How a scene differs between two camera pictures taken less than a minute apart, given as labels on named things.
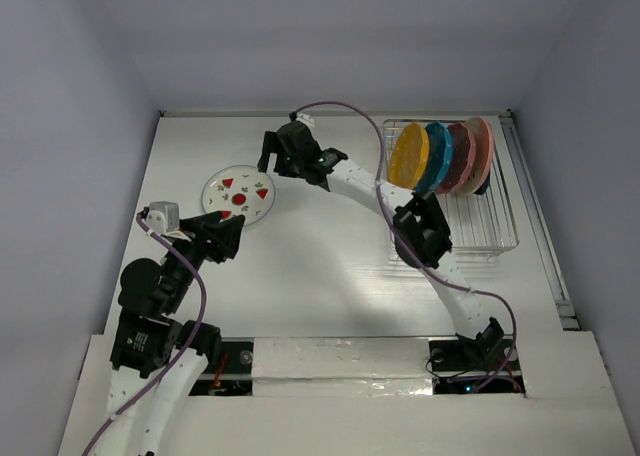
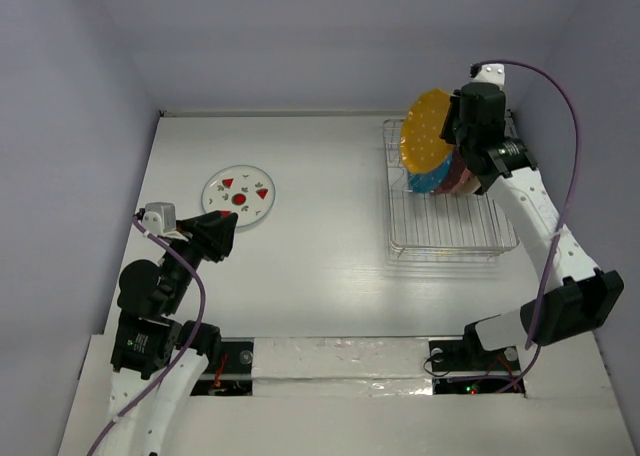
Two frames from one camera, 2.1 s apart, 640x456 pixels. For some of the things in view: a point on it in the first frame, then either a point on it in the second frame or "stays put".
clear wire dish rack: (481, 226) stays put
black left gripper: (225, 232) stays put
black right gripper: (282, 146) to (460, 139)
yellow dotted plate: (409, 155) to (421, 144)
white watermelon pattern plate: (239, 190) stays put
